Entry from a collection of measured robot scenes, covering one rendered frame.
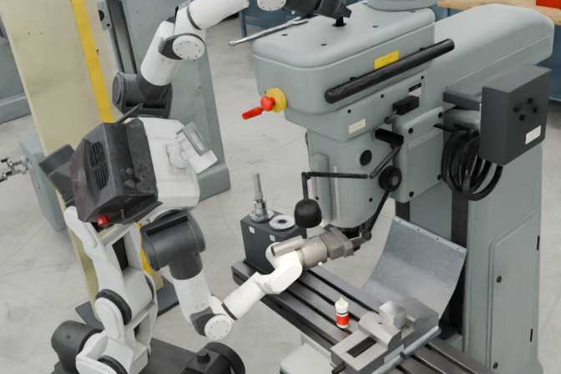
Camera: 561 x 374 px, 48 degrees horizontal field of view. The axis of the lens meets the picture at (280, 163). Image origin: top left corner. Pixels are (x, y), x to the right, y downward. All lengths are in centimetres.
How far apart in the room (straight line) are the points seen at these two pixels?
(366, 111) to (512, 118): 37
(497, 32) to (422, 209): 64
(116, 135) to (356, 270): 240
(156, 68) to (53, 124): 156
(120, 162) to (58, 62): 155
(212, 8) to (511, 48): 100
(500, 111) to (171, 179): 86
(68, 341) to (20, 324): 146
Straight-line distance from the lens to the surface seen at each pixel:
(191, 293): 176
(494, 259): 228
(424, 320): 206
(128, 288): 215
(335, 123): 160
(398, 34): 165
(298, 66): 148
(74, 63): 318
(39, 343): 385
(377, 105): 166
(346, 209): 178
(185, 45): 159
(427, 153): 189
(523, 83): 171
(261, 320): 356
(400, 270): 234
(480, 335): 245
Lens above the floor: 235
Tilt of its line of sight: 28 degrees down
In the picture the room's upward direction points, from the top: 7 degrees counter-clockwise
